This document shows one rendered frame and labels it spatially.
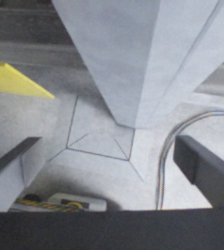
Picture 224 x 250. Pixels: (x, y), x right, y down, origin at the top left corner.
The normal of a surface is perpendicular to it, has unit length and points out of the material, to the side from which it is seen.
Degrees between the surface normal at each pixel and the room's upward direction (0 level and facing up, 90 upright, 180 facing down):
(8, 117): 0
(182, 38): 90
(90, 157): 10
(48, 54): 0
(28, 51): 0
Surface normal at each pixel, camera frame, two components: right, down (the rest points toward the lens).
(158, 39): 0.03, 0.99
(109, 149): -0.08, -0.26
